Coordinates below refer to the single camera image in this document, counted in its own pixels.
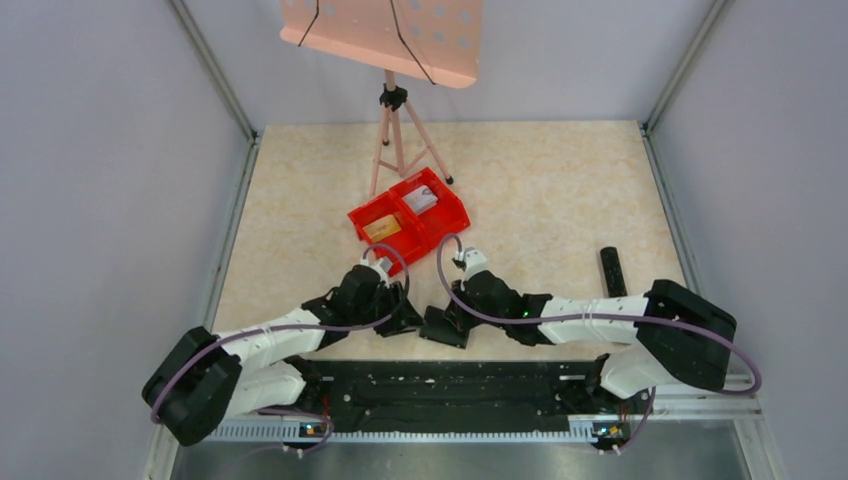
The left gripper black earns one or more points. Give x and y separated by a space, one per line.
405 319

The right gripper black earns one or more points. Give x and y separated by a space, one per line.
460 317

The black leather card holder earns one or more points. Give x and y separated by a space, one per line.
438 329

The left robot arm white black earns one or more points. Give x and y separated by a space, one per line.
208 378

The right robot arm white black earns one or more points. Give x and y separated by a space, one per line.
668 334

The gold VIP card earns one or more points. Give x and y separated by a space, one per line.
382 228

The white silver card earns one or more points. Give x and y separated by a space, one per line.
420 200

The red plastic bin left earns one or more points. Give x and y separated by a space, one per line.
410 242

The red plastic bin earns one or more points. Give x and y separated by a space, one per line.
410 242
448 216

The red plastic bin right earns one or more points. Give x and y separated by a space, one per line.
448 216

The pink music stand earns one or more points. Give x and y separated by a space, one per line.
436 41

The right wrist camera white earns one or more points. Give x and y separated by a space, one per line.
471 261

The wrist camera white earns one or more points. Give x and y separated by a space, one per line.
471 261
381 266

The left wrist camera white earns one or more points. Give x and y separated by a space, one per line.
381 266

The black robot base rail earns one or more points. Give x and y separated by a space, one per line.
447 402

